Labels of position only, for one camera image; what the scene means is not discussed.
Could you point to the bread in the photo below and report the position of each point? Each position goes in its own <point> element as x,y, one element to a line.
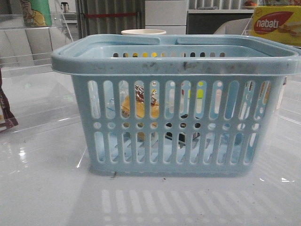
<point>140,111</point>

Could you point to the plate of food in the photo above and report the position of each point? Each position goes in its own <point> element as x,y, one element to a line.
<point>250,3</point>

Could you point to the brown snack packet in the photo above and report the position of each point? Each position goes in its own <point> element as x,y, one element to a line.
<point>5,113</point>

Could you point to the green cartoon can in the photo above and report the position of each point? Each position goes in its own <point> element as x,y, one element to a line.
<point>36,13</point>

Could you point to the orange snack box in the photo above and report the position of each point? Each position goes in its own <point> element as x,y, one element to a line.
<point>264,96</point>

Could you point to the clear acrylic display shelf left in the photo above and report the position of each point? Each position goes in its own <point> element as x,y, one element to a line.
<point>36,95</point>

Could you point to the yellow nabati wafer box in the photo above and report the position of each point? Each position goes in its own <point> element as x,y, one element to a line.
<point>281,24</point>

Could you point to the white cabinet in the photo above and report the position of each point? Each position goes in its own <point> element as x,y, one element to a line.
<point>167,15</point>

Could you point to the light blue plastic basket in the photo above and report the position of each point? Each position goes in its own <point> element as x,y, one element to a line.
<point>230,69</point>

